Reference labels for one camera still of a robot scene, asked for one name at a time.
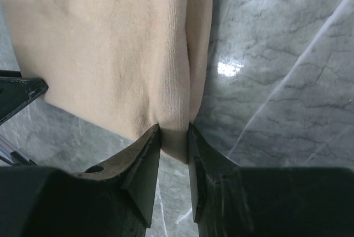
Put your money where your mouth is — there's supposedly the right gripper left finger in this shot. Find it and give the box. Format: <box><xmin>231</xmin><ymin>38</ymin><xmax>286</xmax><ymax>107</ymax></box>
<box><xmin>1</xmin><ymin>125</ymin><xmax>160</xmax><ymax>236</ymax></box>

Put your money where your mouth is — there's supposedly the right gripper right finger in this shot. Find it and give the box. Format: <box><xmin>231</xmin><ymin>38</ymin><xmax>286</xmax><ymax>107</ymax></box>
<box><xmin>188</xmin><ymin>125</ymin><xmax>353</xmax><ymax>236</ymax></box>

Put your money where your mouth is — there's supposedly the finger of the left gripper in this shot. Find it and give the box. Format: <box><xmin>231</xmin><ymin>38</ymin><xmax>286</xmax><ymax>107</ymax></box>
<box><xmin>1</xmin><ymin>70</ymin><xmax>48</xmax><ymax>125</ymax></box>

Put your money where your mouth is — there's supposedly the tan t shirt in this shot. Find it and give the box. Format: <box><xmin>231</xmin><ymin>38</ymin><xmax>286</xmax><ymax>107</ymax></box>
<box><xmin>1</xmin><ymin>0</ymin><xmax>213</xmax><ymax>163</ymax></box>

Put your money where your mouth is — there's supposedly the aluminium frame rail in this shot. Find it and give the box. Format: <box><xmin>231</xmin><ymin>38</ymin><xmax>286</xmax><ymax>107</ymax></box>
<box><xmin>1</xmin><ymin>135</ymin><xmax>37</xmax><ymax>167</ymax></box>

